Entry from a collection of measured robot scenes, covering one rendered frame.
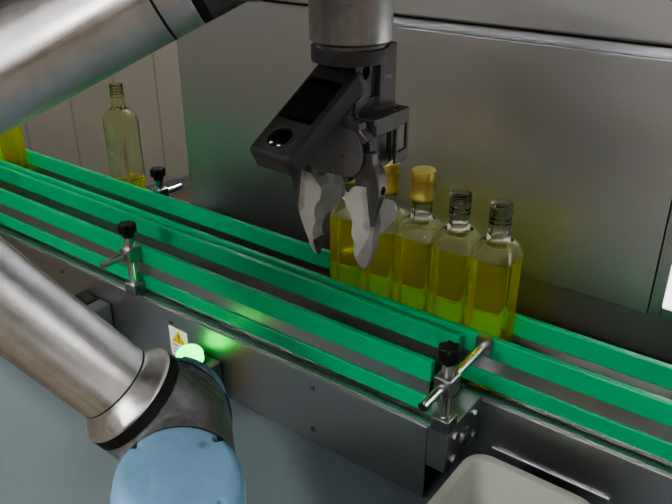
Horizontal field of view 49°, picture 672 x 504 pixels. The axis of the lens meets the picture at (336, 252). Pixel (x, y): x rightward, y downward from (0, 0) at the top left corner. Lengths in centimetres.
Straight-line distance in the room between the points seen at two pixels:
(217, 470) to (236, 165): 87
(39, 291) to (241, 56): 76
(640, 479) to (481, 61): 58
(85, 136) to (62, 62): 334
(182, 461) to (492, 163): 63
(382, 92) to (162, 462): 39
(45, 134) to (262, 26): 255
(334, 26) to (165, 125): 337
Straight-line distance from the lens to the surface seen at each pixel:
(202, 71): 147
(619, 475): 102
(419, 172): 100
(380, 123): 68
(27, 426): 128
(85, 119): 383
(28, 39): 51
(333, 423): 109
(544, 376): 100
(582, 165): 105
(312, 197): 72
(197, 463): 70
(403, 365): 98
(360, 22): 65
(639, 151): 102
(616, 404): 98
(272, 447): 115
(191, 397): 79
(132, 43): 51
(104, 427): 78
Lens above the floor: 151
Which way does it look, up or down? 27 degrees down
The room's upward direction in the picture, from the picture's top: straight up
